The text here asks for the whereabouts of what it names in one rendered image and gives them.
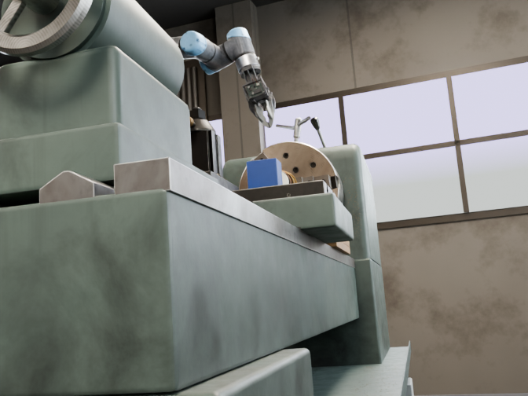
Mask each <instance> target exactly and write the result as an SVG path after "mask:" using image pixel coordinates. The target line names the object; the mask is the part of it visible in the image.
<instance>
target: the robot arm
mask: <svg viewBox="0 0 528 396"><path fill-rule="evenodd" d="M172 39H173V40H174V42H175V43H176V44H177V45H178V48H179V49H180V50H181V54H182V56H183V60H184V59H197V60H198V61H199V62H200V66H201V68H202V69H203V70H204V71H205V73H207V74H208V75H212V74H214V73H215V72H219V71H220V70H221V69H223V68H225V67H227V66H229V65H230V64H232V63H234V62H236V67H237V70H238V72H239V74H240V76H241V78H242V79H245V81H246V84H245V85H243V86H242V87H243V90H244V94H245V97H246V99H247V102H248V104H249V108H250V110H251V112H252V113H253V114H254V115H255V117H256V118H257V119H258V120H259V121H260V122H261V123H262V124H263V125H264V126H265V127H267V128H271V127H272V125H273V121H274V114H275V106H276V102H275V99H274V97H273V93H272V92H270V91H269V88H268V87H267V86H266V84H265V82H264V81H263V79H262V77H261V76H257V75H259V74H260V72H261V69H260V67H259V62H258V60H259V58H258V57H256V54H255V50H254V47H253V45H252V43H251V38H250V37H249V34H248V31H247V30H246V29H245V28H243V27H236V28H234V29H232V30H230V31H229V32H228V33H227V41H226V42H224V43H222V44H221V45H219V46H216V45H215V44H214V43H213V42H211V41H209V40H208V39H206V38H204V36H203V35H201V34H200V33H197V32H195V31H187V32H186V33H185V34H184V35H183V36H180V37H172ZM248 99H249V100H248ZM259 104H261V105H262V106H264V109H265V110H266V111H267V116H268V118H269V122H267V121H266V117H265V116H264V115H263V112H264V111H263V109H262V107H260V106H259Z"/></svg>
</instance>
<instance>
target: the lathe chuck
mask: <svg viewBox="0 0 528 396"><path fill-rule="evenodd" d="M262 151H263V152H264V153H265V154H266V156H267V157H268V158H269V159H272V158H277V159H278V160H279V161H280V162H281V170H282V171H287V172H288V173H290V174H292V175H293V176H294V177H295V178H298V177H302V178H306V177H310V176H314V177H317V176H321V175H326V174H328V175H329V176H330V177H333V176H336V181H337V185H338V188H337V189H332V191H333V192H334V193H335V196H336V197H337V199H338V200H339V201H340V202H341V203H342V200H343V190H342V185H341V181H340V179H339V175H338V174H337V172H336V169H335V168H334V167H333V166H332V164H331V162H330V161H329V160H328V158H327V157H326V156H325V155H324V154H323V153H322V152H320V151H319V150H318V149H316V148H314V147H313V146H311V145H308V144H305V143H302V142H297V141H285V142H280V143H276V144H274V145H271V146H269V147H267V148H264V149H263V150H262ZM241 189H248V173H247V167H246V168H245V169H244V172H243V174H242V176H241V179H240V185H239V190H241Z"/></svg>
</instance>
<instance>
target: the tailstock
mask: <svg viewBox="0 0 528 396"><path fill-rule="evenodd" d="M0 53H3V54H6V55H9V56H13V57H20V58H21V59H22V60H24V61H22V62H17V63H13V64H5V65H3V66H2V67H0V203H3V204H9V205H13V206H20V205H26V204H38V203H39V190H40V189H41V188H42V187H43V186H44V185H46V184H47V183H48V182H50V181H51V180H53V179H54V178H55V177H56V176H57V175H59V174H60V173H61V172H63V171H72V172H75V173H77V174H81V175H83V176H86V177H88V178H92V179H94V180H97V181H99V182H103V183H105V184H107V185H110V186H113V187H114V164H119V163H130V162H136V161H142V160H153V159H159V158H165V157H170V158H171V159H173V160H176V161H177V162H179V163H181V164H183V165H185V166H186V167H188V168H190V169H192V170H193V171H195V172H197V173H199V174H201V175H203V176H204V177H206V178H208V179H210V180H212V181H213V182H215V183H217V184H218V179H216V178H214V177H212V176H210V175H209V174H207V173H205V172H204V171H202V170H200V169H199V168H197V167H194V166H193V165H192V149H191V134H190V120H189V108H188V105H187V104H186V103H185V102H183V101H182V100H181V99H180V98H178V97H177V94H178V92H179V90H180V88H181V86H182V82H183V79H184V73H185V65H184V60H183V56H182V53H181V50H180V49H179V48H178V45H177V44H176V43H175V42H174V40H173V39H172V38H171V37H170V36H169V35H168V34H167V33H166V32H165V31H164V30H163V29H162V28H161V27H160V26H159V25H158V24H157V23H156V22H155V21H154V20H153V19H152V18H151V17H150V16H149V15H148V14H147V13H146V12H145V11H144V10H143V9H142V8H141V7H140V5H139V4H138V3H137V2H136V1H135V0H4V1H3V4H2V16H1V20H0Z"/></svg>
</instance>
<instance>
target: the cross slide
mask: <svg viewBox="0 0 528 396"><path fill-rule="evenodd" d="M231 192H233V193H236V194H237V195H238V196H241V197H243V198H244V199H246V200H248V201H250V202H252V203H253V201H259V200H271V199H279V198H286V197H293V196H306V195H313V194H320V193H333V194H334V195H335V193H334V192H333V191H332V190H331V189H330V188H329V187H328V185H327V184H326V183H325V181H324V180H319V181H307V182H300V183H293V184H287V185H274V186H267V187H260V188H253V189H241V190H234V191H231Z"/></svg>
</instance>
